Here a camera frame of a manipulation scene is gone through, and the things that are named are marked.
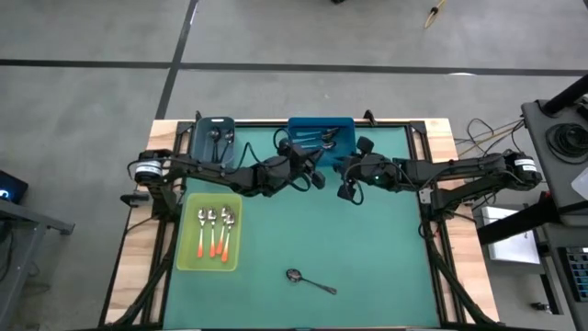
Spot grey cart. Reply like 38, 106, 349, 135
521, 98, 588, 227

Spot grey-blue plastic bin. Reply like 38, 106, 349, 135
190, 116, 237, 169

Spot black box with blue light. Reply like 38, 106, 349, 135
0, 169, 29, 206

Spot orange-handled metal spoon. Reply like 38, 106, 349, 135
196, 207, 208, 259
215, 205, 231, 257
220, 213, 237, 264
207, 207, 219, 259

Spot translucent yellow plastic bin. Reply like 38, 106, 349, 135
175, 192, 243, 272

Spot teal table mat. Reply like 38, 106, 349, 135
163, 126, 441, 330

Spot white sheet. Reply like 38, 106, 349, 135
571, 165, 588, 202

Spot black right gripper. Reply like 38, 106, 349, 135
337, 136, 385, 201

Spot black floor cable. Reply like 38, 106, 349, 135
466, 117, 550, 185

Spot bright blue plastic bin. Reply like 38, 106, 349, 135
287, 116, 357, 167

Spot black stand bar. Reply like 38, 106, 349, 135
477, 190, 588, 247

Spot black keypad with lit keys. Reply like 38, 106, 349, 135
563, 246, 588, 304

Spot black cable coil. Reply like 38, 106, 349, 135
545, 122, 588, 166

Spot black post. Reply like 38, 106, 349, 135
541, 73, 588, 116

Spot grey metal stand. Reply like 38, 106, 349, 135
0, 197, 75, 331

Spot thin yellow floor cable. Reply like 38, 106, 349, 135
457, 120, 525, 160

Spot white box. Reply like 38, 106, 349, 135
481, 205, 542, 266

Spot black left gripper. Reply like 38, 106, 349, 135
275, 139, 326, 190

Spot yellow cable bundle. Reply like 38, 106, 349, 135
423, 0, 449, 29

